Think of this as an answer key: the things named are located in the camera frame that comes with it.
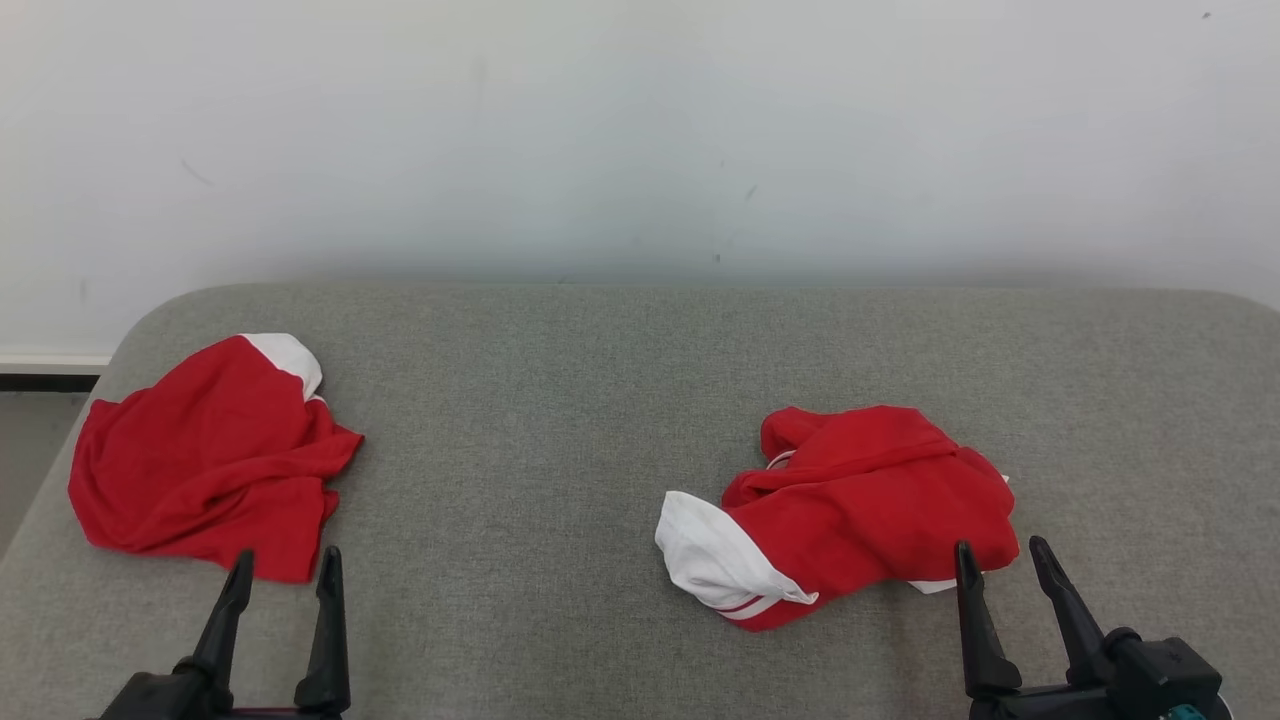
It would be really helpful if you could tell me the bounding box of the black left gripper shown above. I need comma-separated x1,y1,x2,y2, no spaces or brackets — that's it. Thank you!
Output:
100,545,351,720

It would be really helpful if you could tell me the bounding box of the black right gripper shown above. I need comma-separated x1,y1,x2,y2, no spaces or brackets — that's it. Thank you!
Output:
953,536,1233,720

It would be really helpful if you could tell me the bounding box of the plain red white garment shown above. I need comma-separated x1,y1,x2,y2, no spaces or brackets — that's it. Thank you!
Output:
68,333,364,584

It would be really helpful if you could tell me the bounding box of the red jersey with number print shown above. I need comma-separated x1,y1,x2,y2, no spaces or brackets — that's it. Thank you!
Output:
655,405,1021,633

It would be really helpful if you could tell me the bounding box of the white and black baseboard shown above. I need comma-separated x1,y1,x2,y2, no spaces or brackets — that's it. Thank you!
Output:
0,350,111,393

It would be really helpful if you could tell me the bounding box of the grey fabric sofa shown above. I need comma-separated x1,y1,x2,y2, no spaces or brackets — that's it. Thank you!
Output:
0,283,1280,720

